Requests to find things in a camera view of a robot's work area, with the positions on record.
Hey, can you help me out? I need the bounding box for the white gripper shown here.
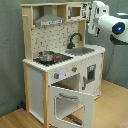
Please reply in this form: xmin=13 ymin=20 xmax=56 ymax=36
xmin=88 ymin=1 xmax=109 ymax=36

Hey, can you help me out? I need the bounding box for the small steel pot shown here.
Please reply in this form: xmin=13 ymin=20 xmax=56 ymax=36
xmin=39 ymin=51 xmax=54 ymax=62

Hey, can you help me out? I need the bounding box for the white oven door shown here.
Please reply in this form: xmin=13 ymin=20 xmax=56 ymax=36
xmin=49 ymin=86 xmax=94 ymax=128

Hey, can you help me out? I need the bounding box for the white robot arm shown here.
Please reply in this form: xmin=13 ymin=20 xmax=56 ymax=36
xmin=88 ymin=1 xmax=128 ymax=45

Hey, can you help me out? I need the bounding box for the wooden toy kitchen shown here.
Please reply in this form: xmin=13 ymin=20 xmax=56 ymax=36
xmin=22 ymin=2 xmax=105 ymax=128

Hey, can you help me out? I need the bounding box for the toy microwave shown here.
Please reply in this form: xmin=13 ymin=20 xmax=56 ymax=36
xmin=67 ymin=4 xmax=89 ymax=20

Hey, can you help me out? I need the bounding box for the black toy faucet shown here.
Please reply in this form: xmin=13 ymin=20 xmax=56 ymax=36
xmin=67 ymin=33 xmax=83 ymax=49

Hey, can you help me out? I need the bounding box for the grey toy sink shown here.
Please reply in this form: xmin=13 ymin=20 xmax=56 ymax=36
xmin=66 ymin=47 xmax=94 ymax=56

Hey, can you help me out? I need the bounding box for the grey range hood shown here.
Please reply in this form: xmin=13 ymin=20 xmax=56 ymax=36
xmin=34 ymin=5 xmax=64 ymax=27

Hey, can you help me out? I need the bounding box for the black stovetop with red burners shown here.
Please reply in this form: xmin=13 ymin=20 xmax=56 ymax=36
xmin=34 ymin=53 xmax=71 ymax=66

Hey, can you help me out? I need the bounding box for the right red stove knob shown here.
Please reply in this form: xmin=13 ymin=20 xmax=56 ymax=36
xmin=71 ymin=66 xmax=78 ymax=73

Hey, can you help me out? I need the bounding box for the red stove knob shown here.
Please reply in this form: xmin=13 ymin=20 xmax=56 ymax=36
xmin=71 ymin=66 xmax=78 ymax=73
xmin=54 ymin=73 xmax=60 ymax=79

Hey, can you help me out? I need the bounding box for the left red stove knob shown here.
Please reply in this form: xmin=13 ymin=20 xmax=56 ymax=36
xmin=54 ymin=73 xmax=60 ymax=79

